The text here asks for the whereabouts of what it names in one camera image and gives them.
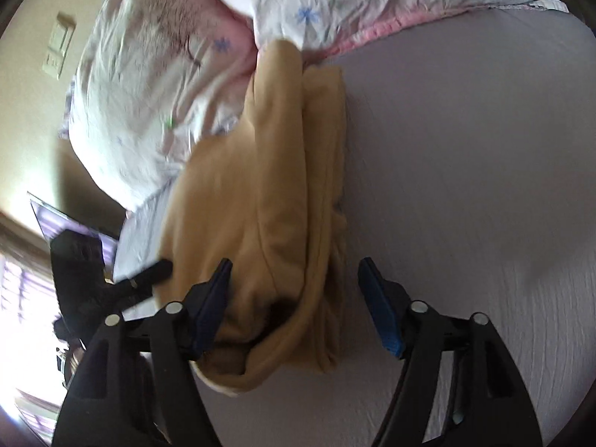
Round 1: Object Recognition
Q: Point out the tan fleece garment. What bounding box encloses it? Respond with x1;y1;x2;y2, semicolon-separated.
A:
153;41;346;394

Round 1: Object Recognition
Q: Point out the white bed sheet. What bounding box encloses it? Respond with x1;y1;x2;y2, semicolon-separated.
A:
200;10;595;446

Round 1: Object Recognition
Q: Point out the wall light switch plate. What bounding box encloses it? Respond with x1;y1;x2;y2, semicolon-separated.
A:
41;12;76;80

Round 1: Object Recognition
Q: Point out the white floral quilt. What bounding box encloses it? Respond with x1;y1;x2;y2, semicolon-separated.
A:
66;0;565;211

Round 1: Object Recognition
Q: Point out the dark screen with purple glare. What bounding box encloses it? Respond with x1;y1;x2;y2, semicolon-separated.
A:
28;193;118;265

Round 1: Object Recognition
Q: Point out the window with blinds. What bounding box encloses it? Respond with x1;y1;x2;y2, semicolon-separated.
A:
1;256;66;445

